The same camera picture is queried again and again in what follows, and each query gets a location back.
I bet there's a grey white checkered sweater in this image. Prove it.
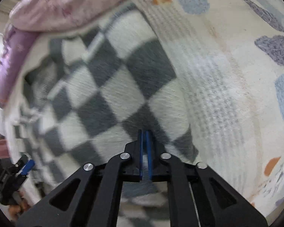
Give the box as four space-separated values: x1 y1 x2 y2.
4 3 200 227

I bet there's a person's left hand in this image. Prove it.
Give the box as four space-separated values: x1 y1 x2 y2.
8 191 31 221

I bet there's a floral blue bed sheet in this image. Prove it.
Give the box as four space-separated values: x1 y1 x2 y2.
134 0 284 216

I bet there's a purple floral quilt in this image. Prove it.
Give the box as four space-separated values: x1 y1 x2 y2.
0 0 122 109

